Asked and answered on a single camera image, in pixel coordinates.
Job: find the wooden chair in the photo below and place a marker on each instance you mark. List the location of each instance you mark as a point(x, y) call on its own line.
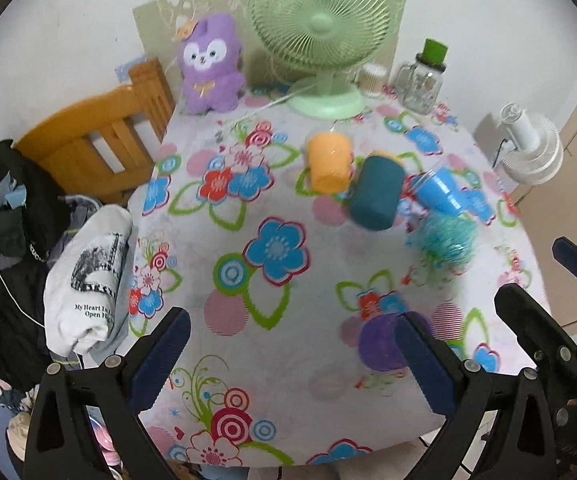
point(73, 152)

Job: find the green table fan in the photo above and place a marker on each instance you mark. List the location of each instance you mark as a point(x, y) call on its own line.
point(321, 25)

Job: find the light blue cup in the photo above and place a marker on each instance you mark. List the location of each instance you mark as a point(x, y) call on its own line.
point(443, 192)

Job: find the purple plush toy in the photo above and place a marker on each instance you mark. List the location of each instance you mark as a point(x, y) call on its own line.
point(211, 67)

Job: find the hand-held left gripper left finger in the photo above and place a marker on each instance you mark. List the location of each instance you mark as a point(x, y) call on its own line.
point(161, 355)

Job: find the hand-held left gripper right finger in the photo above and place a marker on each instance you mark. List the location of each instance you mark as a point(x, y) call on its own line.
point(424, 362)

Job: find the grey cloth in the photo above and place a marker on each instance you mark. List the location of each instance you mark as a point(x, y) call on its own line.
point(76, 215)

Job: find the teal fluffy ball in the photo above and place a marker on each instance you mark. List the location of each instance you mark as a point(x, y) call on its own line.
point(446, 240)

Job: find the white fan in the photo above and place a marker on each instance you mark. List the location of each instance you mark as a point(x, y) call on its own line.
point(533, 147)

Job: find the purple cup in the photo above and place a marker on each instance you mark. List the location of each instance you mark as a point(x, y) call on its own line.
point(379, 345)

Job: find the white cotton swab container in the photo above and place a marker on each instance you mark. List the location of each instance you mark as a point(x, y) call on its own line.
point(373, 82)

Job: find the pink cloth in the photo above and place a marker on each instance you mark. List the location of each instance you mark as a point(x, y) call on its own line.
point(99, 435)

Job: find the glass jar with green lid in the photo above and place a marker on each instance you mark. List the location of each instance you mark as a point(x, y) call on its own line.
point(421, 82)

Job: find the dark teal cup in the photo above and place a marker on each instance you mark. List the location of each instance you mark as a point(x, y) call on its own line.
point(376, 195)

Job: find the black clothes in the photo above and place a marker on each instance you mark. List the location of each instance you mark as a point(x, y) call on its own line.
point(13, 300)

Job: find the white printed shirt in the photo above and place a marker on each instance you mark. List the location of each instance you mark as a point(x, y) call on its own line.
point(88, 270)

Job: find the orange cup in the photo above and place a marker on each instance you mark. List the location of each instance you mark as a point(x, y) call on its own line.
point(329, 162)

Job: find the floral tablecloth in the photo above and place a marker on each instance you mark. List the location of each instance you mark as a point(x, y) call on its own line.
point(288, 310)

